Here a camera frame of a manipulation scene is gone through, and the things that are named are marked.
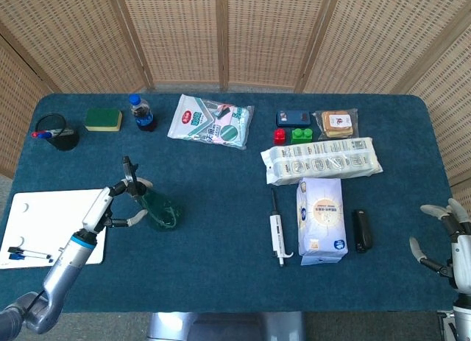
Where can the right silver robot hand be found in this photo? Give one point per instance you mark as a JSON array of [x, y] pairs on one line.
[[463, 252]]

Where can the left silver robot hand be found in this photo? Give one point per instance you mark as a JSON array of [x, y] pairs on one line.
[[97, 208]]

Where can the green transparent spray bottle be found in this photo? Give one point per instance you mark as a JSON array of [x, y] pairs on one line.
[[162, 212]]

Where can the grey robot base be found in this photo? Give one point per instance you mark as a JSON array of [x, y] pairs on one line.
[[224, 326]]

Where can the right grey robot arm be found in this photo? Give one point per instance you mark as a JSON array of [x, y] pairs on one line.
[[463, 319]]

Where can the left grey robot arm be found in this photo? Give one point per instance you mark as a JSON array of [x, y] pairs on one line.
[[66, 271]]

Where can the cola bottle with blue cap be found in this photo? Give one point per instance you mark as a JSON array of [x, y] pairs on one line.
[[142, 116]]

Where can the white board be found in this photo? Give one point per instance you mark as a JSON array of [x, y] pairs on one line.
[[44, 219]]

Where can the black mesh pen holder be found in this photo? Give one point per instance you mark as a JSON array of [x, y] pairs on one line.
[[68, 140]]

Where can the green and yellow sponge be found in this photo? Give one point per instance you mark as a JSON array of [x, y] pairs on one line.
[[103, 120]]

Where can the red and blue pen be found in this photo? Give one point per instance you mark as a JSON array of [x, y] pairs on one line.
[[42, 135]]

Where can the blue capped marker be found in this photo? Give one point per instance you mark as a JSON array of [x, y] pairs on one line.
[[18, 256]]

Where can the black stapler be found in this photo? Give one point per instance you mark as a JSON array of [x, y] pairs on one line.
[[362, 232]]

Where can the blue tablecloth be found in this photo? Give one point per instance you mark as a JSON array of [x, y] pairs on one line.
[[221, 245]]

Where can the cleaning cloth package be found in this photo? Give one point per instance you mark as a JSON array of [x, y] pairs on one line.
[[209, 123]]

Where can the lavender tissue pack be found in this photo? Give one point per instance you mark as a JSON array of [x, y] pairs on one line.
[[322, 219]]

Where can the long cream package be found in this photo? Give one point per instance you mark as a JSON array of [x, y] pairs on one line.
[[320, 160]]

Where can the packaged brown biscuits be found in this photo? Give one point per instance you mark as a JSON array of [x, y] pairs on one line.
[[336, 123]]

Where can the white pipette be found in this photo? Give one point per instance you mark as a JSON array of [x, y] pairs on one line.
[[277, 230]]

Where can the woven folding screen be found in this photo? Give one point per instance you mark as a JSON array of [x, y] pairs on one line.
[[184, 35]]

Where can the red toy block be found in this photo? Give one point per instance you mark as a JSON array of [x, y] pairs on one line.
[[279, 137]]

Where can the green toy block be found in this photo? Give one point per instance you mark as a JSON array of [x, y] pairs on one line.
[[301, 136]]

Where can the dark blue box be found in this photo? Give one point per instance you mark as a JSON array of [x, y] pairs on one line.
[[293, 118]]

